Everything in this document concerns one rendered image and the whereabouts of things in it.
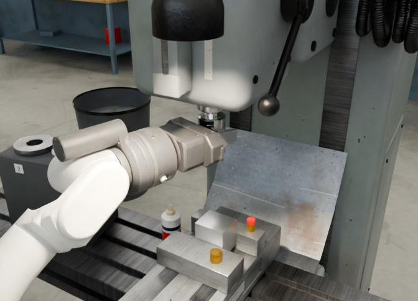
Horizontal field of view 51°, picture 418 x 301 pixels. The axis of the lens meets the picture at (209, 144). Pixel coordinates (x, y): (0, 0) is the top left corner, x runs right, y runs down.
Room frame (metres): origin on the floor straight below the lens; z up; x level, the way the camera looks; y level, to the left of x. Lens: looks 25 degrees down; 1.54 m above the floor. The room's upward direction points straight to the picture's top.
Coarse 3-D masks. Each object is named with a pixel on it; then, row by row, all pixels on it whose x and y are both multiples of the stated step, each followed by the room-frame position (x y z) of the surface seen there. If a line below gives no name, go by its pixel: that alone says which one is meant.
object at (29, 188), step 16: (16, 144) 0.88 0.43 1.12; (32, 144) 0.91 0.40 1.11; (48, 144) 0.88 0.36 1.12; (0, 160) 0.85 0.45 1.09; (16, 160) 0.84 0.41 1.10; (32, 160) 0.83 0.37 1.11; (48, 160) 0.83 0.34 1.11; (0, 176) 0.86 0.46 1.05; (16, 176) 0.84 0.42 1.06; (32, 176) 0.83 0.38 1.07; (16, 192) 0.84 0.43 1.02; (32, 192) 0.83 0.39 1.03; (48, 192) 0.82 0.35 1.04; (16, 208) 0.85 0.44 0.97; (32, 208) 0.83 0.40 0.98
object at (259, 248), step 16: (224, 208) 0.83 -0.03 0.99; (192, 224) 0.74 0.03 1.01; (240, 224) 0.71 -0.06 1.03; (256, 224) 0.77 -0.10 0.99; (272, 224) 0.77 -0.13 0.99; (240, 240) 0.68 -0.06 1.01; (256, 240) 0.66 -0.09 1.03; (272, 240) 0.72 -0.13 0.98; (256, 256) 0.66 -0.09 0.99; (272, 256) 0.73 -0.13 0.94; (160, 272) 0.62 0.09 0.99; (176, 272) 0.62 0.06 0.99; (256, 272) 0.67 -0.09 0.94; (144, 288) 0.58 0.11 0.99; (160, 288) 0.58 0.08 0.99; (176, 288) 0.58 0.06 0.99; (192, 288) 0.58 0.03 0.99; (208, 288) 0.58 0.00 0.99; (240, 288) 0.61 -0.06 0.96
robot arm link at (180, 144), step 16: (144, 128) 0.60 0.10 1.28; (160, 128) 0.65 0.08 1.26; (176, 128) 0.65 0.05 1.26; (192, 128) 0.64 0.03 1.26; (160, 144) 0.57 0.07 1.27; (176, 144) 0.60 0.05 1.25; (192, 144) 0.60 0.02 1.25; (208, 144) 0.61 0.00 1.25; (160, 160) 0.56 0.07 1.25; (176, 160) 0.57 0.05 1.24; (192, 160) 0.60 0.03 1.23; (208, 160) 0.61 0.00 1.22; (160, 176) 0.56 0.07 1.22
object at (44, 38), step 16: (32, 0) 6.85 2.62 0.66; (80, 0) 5.41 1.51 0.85; (96, 0) 5.29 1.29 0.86; (112, 0) 5.24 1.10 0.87; (32, 16) 6.83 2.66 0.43; (112, 16) 5.27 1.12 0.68; (0, 32) 6.29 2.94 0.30; (32, 32) 6.63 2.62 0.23; (48, 32) 6.35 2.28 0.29; (112, 32) 5.24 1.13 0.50; (0, 48) 6.27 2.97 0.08; (64, 48) 5.67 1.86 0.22; (80, 48) 5.63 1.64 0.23; (96, 48) 5.63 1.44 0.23; (112, 48) 5.24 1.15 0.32; (128, 48) 5.63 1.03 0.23; (112, 64) 5.25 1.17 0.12
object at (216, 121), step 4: (200, 112) 0.69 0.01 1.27; (220, 112) 0.69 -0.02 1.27; (200, 116) 0.67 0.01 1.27; (204, 116) 0.67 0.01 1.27; (208, 116) 0.67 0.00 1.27; (216, 116) 0.67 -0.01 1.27; (220, 116) 0.67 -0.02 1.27; (224, 116) 0.67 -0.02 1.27; (200, 120) 0.67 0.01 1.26; (204, 120) 0.66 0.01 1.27; (208, 120) 0.66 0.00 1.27; (212, 120) 0.66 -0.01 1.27; (216, 120) 0.66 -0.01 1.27; (220, 120) 0.66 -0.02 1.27; (224, 120) 0.67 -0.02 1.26; (204, 124) 0.66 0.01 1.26; (208, 124) 0.66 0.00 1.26; (212, 124) 0.66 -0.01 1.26; (216, 124) 0.66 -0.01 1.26
